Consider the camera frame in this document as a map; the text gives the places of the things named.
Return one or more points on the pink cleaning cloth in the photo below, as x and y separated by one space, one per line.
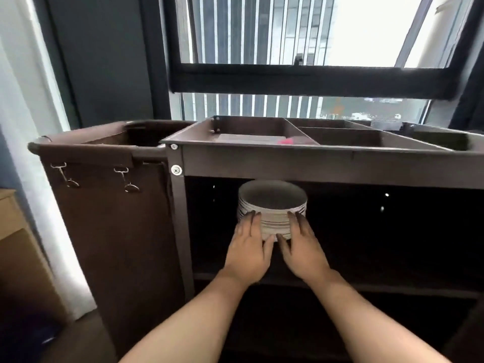
286 140

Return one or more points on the dark window frame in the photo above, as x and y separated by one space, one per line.
302 79

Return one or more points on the person's left forearm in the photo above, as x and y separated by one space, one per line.
185 325

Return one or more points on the person's right hand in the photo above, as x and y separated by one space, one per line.
306 257

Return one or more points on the person's left hand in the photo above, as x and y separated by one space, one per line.
246 257

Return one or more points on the white sheer curtain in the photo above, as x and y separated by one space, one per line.
45 185

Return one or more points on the grey shallow tray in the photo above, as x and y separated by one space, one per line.
242 139

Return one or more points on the pile of white round plates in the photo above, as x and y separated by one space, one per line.
272 196

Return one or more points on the person's right forearm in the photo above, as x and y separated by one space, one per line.
378 325

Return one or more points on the metal hook clip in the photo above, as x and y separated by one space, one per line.
58 167
121 171

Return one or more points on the brown housekeeping cart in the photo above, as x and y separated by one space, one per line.
113 245

